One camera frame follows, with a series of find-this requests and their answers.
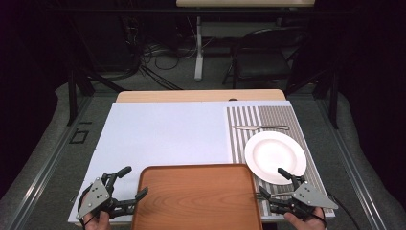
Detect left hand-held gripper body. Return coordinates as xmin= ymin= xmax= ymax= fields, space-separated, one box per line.
xmin=75 ymin=172 xmax=138 ymax=221

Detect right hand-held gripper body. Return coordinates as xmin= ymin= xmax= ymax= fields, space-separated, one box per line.
xmin=267 ymin=174 xmax=339 ymax=221

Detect white plate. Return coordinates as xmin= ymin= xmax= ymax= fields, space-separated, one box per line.
xmin=244 ymin=130 xmax=307 ymax=186

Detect silver knife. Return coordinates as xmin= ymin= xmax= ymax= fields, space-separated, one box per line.
xmin=232 ymin=125 xmax=291 ymax=131

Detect brown wooden tray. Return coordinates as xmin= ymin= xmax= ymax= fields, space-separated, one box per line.
xmin=130 ymin=163 xmax=264 ymax=230

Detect person's right hand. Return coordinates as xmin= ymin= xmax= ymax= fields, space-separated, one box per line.
xmin=282 ymin=206 xmax=328 ymax=230

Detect person's left hand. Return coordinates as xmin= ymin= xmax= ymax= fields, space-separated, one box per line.
xmin=81 ymin=209 xmax=113 ymax=230

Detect white board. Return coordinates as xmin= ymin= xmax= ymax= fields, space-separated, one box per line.
xmin=67 ymin=101 xmax=336 ymax=224

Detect grey striped placemat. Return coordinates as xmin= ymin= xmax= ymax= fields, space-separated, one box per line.
xmin=226 ymin=104 xmax=336 ymax=219

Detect black metal stand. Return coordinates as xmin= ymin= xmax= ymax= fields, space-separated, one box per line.
xmin=285 ymin=60 xmax=340 ymax=129
xmin=65 ymin=68 xmax=127 ymax=127

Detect light wooden table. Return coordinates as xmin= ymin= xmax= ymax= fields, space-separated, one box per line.
xmin=115 ymin=88 xmax=286 ymax=104

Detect white table leg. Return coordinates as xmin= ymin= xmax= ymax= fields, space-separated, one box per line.
xmin=193 ymin=15 xmax=205 ymax=81

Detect beige background table top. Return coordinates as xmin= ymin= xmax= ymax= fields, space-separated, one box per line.
xmin=175 ymin=0 xmax=316 ymax=8

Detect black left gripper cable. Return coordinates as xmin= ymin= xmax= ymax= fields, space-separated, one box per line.
xmin=77 ymin=186 xmax=97 ymax=230

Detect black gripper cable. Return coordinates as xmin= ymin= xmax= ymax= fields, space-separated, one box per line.
xmin=325 ymin=190 xmax=362 ymax=230
xmin=77 ymin=186 xmax=97 ymax=230

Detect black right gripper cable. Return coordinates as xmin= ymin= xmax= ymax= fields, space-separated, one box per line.
xmin=325 ymin=190 xmax=362 ymax=230

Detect grey metal floor rail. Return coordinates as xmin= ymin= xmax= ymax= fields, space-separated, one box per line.
xmin=11 ymin=95 xmax=94 ymax=230
xmin=315 ymin=95 xmax=389 ymax=230

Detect bundle of black cables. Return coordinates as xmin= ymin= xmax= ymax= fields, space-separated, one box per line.
xmin=123 ymin=15 xmax=195 ymax=90

